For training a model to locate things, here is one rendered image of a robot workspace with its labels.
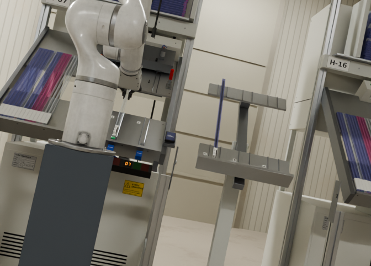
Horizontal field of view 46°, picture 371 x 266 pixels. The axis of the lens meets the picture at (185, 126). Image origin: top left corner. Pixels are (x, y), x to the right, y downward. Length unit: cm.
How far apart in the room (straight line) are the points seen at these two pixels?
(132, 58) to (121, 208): 71
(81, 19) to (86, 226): 56
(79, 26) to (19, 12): 354
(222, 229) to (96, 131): 78
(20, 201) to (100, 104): 98
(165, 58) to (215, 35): 270
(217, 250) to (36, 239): 82
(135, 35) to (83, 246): 58
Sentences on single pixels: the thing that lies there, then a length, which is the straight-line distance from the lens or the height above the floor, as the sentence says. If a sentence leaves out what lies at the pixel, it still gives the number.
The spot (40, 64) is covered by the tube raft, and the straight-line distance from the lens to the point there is 204.
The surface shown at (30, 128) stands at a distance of 174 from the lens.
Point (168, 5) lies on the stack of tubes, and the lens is 222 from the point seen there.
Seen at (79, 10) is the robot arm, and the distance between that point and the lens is 126.
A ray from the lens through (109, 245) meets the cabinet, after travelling 205.
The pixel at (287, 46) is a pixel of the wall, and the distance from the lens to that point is 507.
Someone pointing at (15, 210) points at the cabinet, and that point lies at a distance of 210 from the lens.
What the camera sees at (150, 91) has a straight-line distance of 197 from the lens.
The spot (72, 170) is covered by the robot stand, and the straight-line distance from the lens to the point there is 118.
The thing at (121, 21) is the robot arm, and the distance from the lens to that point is 123.
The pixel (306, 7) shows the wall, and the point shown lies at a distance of 527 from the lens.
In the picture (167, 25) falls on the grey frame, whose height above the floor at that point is 134.
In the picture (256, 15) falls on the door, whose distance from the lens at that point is 496.
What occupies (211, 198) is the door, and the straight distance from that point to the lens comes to 471.
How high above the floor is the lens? 77
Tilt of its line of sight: 2 degrees up
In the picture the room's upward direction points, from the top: 12 degrees clockwise
